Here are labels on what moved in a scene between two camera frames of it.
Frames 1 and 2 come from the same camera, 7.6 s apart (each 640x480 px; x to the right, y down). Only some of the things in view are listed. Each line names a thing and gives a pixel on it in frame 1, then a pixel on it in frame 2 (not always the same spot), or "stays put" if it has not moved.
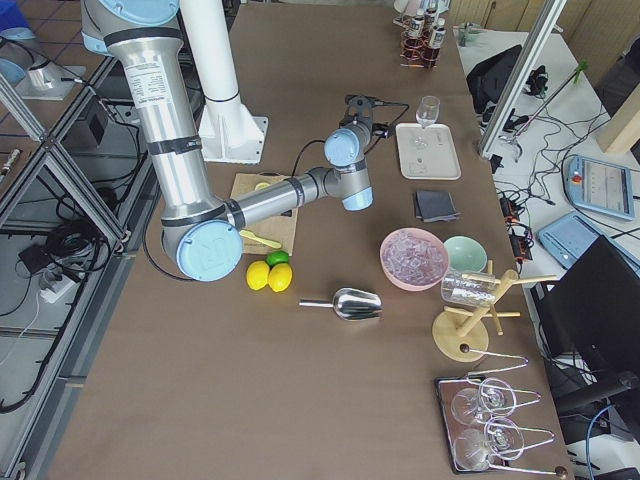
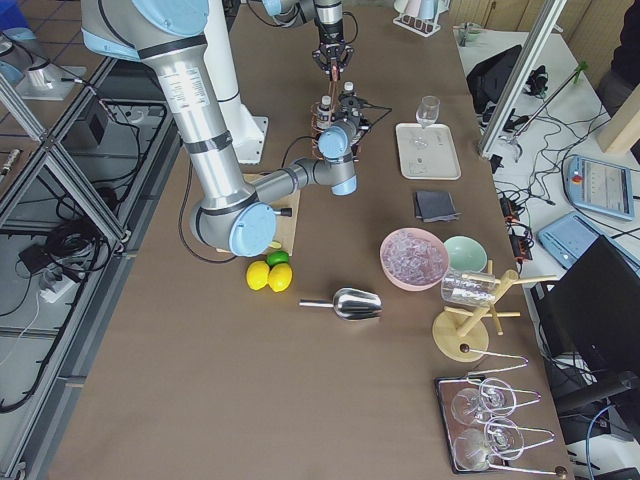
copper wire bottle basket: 420,44 -> 322,119
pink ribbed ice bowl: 413,259 stays put
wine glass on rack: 495,396 stays put
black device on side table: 489,77 stays put
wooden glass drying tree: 462,335 stays put
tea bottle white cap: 417,25 -> 324,112
